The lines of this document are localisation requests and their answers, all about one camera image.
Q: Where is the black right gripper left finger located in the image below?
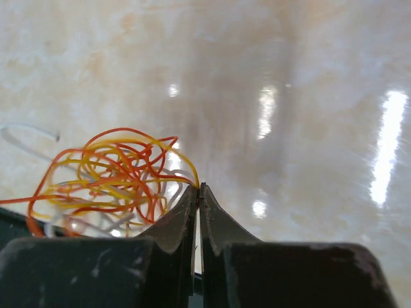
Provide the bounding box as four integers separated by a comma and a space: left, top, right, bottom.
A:
1, 186, 197, 307

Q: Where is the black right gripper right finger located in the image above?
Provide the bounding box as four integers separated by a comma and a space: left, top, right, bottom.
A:
198, 184, 397, 307

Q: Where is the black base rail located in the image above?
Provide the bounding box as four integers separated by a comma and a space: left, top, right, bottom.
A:
0, 208, 33, 249

